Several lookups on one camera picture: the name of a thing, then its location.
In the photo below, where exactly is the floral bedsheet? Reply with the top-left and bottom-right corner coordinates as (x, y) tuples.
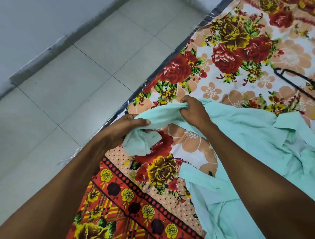
(65, 0), (315, 239)

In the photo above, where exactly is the person's right forearm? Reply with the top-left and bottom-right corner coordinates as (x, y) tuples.
(204, 122), (315, 239)

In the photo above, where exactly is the dark mattress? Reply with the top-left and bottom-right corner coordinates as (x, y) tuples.
(56, 0), (234, 168)

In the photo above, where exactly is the black hanger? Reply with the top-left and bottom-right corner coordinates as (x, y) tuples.
(274, 68), (315, 101)

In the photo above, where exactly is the person's left hand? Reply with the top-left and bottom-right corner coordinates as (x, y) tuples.
(95, 114), (151, 151)

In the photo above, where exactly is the person's right hand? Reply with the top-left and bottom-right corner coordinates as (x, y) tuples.
(179, 95), (216, 131)

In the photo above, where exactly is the mint green shirt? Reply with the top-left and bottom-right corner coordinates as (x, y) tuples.
(122, 98), (315, 239)

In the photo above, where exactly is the person's left forearm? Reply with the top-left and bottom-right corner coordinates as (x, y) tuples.
(0, 141), (109, 239)

